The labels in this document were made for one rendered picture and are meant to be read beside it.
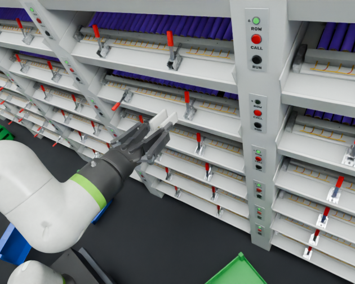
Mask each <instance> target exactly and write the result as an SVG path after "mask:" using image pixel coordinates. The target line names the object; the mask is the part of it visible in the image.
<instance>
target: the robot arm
mask: <svg viewBox="0 0 355 284"><path fill-rule="evenodd" d="M143 121H144V123H141V122H138V123H137V124H135V125H134V126H132V127H131V128H129V129H128V130H127V131H126V132H124V133H123V134H122V135H120V136H119V137H117V138H115V139H113V140H111V141H110V143H111V145H112V148H113V149H110V150H108V151H107V152H106V153H105V154H104V155H103V156H101V157H100V158H93V159H92V160H91V161H90V162H89V163H88V164H86V165H85V166H84V167H82V168H81V169H80V170H79V171H78V172H77V173H76V174H74V175H73V176H72V177H71V178H70V179H69V180H67V181H66V182H64V183H60V182H59V181H58V180H57V179H56V178H55V177H54V176H53V175H52V174H51V173H50V172H49V170H48V169H47V168H46V167H45V166H44V164H43V163H42V162H41V161H40V159H39V158H38V157H37V156H36V154H35V153H34V152H33V151H32V150H31V149H30V148H29V147H28V146H26V145H24V144H22V143H20V142H17V141H12V140H0V212H1V213H2V214H4V216H5V217H6V218H7V219H8V220H9V221H10V222H11V223H12V224H13V225H14V226H15V228H16V229H17V230H18V231H19V232H20V233H21V234H22V236H23V237H24V238H25V239H26V240H27V242H28V243H29V244H30V245H31V246H32V247H33V248H35V249H36V250H38V251H41V252H45V253H57V252H62V251H65V250H67V249H69V248H70V247H72V246H73V245H74V244H76V243H77V242H78V241H79V239H80V238H81V237H82V235H83V233H84V232H85V230H86V229H87V227H88V226H89V225H90V223H91V222H92V221H93V219H94V218H95V217H96V215H97V214H98V213H99V212H100V211H101V210H102V209H103V208H104V207H105V206H106V205H107V204H108V203H109V202H110V201H111V200H112V199H113V198H114V197H115V196H116V195H117V194H118V193H119V192H120V191H121V190H122V189H123V182H124V181H125V180H126V179H127V178H128V177H129V176H130V175H131V174H132V173H133V171H134V168H135V167H136V166H138V165H140V164H141V163H142V162H148V163H149V165H153V164H154V161H155V158H156V157H157V156H158V155H159V153H160V152H161V150H162V149H163V148H164V147H165V146H166V144H167V143H168V142H169V141H170V134H169V131H170V130H171V129H172V128H173V125H174V124H175V123H176V122H177V121H178V115H177V112H176V111H174V112H173V114H171V115H170V116H169V117H168V115H167V110H166V109H165V108H164V109H163V110H162V111H161V112H159V113H158V114H157V115H156V116H155V117H153V118H151V119H150V120H149V121H148V120H143ZM158 126H159V127H160V129H159V130H157V131H156V132H155V133H153V134H152V135H150V136H149V137H148V138H146V139H145V140H144V141H142V140H143V138H145V136H146V135H147V134H148V132H149V131H150V129H151V131H154V130H155V129H156V128H157V127H158ZM137 128H139V129H137ZM7 284H76V282H75V280H74V279H73V277H71V276H70V275H68V274H65V273H62V274H60V273H59V272H57V271H55V270H53V269H52V268H50V267H48V266H46V265H44V264H42V263H40V262H38V261H35V260H31V261H26V262H24V263H22V264H21V265H19V266H18V267H17V268H16V269H15V270H14V271H13V272H12V274H11V275H10V277H9V279H8V282H7Z"/></svg>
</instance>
